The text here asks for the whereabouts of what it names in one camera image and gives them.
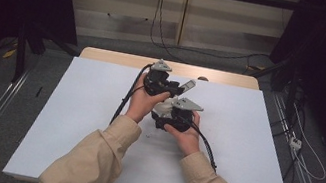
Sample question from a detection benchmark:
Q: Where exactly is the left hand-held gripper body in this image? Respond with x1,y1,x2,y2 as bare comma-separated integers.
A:
141,55,178,100

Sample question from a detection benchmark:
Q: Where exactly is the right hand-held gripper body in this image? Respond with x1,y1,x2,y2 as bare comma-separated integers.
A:
163,94,206,136

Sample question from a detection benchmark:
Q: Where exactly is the clear plastic jar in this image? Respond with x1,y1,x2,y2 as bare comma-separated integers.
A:
149,94,182,122

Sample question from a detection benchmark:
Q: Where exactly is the person's left hand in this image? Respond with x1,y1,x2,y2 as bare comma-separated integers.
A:
123,71,175,130

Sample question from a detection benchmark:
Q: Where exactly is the person's right hand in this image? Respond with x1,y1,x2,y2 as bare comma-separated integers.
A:
158,105,208,161

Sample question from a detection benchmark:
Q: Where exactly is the wooden table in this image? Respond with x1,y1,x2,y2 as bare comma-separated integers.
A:
78,45,262,91

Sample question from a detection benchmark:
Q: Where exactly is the white table cover sheet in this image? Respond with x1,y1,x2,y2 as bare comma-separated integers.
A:
1,47,316,183

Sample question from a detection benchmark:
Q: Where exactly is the white power strip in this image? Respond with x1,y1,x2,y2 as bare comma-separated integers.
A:
288,135,304,152

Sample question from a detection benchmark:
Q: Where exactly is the black metal stand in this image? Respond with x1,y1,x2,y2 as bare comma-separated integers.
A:
8,20,84,94

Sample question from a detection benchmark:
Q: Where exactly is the yellow floor tape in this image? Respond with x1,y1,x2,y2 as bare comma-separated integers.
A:
1,46,18,61

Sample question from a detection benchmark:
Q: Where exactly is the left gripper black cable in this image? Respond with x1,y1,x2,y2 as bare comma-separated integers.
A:
108,58,156,132

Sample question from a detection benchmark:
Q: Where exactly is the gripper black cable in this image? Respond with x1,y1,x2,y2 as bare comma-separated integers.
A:
108,58,156,132
167,113,227,175

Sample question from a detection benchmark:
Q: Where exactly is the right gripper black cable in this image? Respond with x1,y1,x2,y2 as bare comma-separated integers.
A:
167,113,227,175

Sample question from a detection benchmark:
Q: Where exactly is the black wall cable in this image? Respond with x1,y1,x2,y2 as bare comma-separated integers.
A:
145,0,280,79

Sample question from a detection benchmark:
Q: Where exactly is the white floor cable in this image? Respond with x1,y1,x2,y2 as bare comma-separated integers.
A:
280,102,326,183

